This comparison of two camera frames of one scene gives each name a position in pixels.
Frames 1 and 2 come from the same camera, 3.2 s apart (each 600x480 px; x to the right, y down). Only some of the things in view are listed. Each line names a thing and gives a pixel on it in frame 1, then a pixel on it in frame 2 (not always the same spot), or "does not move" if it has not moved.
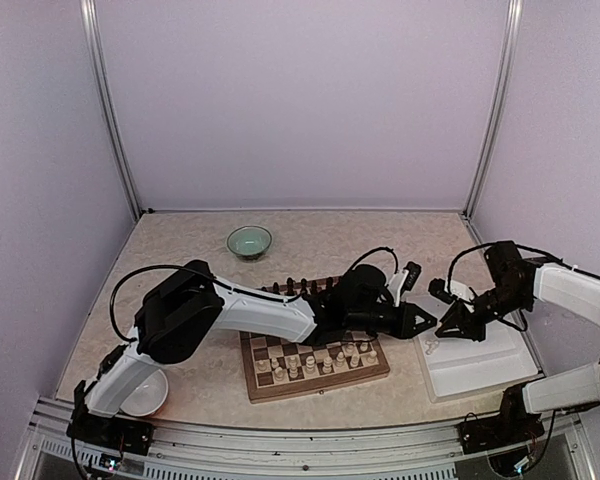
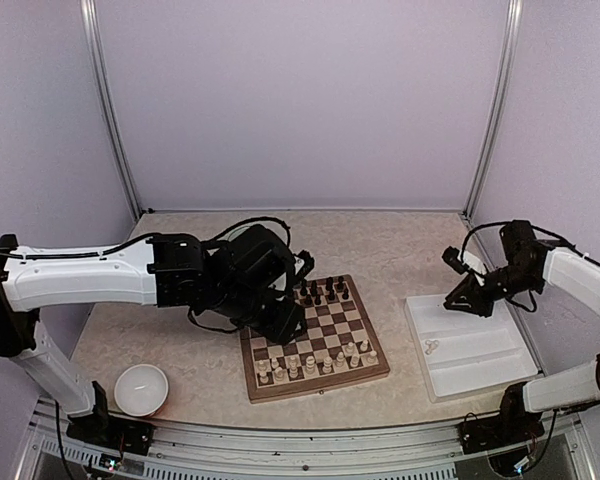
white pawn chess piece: x=371 y=359 does not move
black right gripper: x=454 y=320 to x=470 y=287
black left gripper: x=406 y=328 to x=281 y=331
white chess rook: x=293 y=373 does not move
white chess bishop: x=340 y=359 does not move
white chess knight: x=280 y=374 does not move
